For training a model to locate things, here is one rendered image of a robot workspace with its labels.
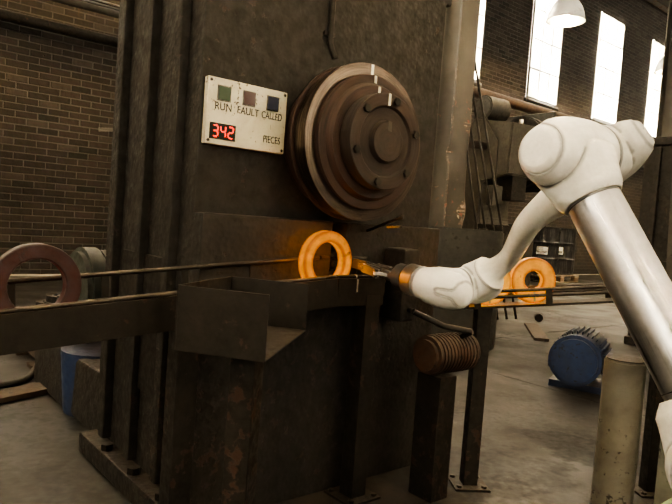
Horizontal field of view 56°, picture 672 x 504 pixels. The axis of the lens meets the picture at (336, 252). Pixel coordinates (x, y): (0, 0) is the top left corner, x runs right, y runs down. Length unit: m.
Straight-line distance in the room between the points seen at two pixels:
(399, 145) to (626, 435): 1.10
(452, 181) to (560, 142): 4.98
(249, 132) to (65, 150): 6.11
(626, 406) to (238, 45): 1.54
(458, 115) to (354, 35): 4.18
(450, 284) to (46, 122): 6.58
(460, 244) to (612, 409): 2.63
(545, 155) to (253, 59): 0.97
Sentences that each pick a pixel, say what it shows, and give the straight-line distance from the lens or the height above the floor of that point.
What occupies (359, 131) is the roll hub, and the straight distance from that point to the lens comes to 1.79.
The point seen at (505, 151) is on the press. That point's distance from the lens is 9.77.
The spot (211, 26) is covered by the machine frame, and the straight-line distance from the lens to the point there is 1.84.
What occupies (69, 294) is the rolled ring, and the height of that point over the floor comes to 0.67.
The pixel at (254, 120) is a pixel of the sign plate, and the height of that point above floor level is 1.14.
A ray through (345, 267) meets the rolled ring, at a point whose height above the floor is 0.74.
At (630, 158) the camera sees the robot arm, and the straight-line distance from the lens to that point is 1.40.
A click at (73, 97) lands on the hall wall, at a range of 7.93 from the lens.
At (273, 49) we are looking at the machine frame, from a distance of 1.93.
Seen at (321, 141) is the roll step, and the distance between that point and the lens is 1.79.
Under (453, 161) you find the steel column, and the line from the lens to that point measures 6.19.
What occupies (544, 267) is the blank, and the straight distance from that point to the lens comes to 2.24.
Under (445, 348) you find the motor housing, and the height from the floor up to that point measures 0.50.
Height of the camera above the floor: 0.88
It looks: 3 degrees down
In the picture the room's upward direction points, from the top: 4 degrees clockwise
